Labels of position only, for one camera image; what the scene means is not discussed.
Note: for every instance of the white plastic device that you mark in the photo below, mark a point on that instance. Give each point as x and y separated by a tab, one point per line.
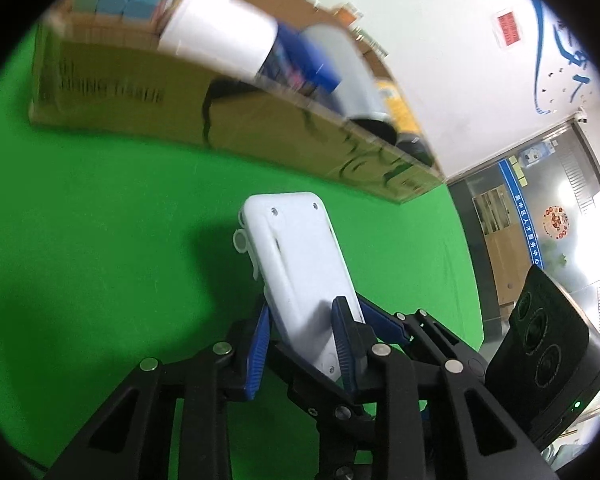
295	260

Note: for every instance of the yellow can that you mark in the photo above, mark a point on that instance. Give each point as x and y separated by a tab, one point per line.
400	105

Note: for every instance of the white security camera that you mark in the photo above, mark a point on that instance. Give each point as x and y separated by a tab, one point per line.
582	118

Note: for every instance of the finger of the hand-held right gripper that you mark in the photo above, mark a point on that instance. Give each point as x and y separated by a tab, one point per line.
387	325
330	410

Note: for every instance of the blue box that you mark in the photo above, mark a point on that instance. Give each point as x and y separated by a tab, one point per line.
305	60

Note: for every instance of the silver grey cylinder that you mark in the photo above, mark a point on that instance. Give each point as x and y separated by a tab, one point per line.
350	75

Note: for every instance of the blue wall decal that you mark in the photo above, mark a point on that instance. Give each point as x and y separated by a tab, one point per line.
542	60

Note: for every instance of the cardboard box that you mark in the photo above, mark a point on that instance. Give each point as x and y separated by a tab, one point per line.
130	95

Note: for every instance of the red round door sticker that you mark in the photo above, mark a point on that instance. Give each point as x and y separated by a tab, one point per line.
556	220

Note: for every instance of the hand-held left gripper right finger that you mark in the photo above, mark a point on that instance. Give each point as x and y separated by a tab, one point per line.
342	350

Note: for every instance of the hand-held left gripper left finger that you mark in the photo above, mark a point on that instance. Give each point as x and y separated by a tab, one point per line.
257	355

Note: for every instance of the red wall sign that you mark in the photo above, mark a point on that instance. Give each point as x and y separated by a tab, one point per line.
506	28

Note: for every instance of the white plastic bottle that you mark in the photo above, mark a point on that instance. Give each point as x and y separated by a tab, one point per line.
220	35

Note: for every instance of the small pale object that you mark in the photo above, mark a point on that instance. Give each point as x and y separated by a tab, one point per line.
374	42

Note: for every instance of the glass door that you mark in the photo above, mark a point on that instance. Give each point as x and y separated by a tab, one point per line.
505	230

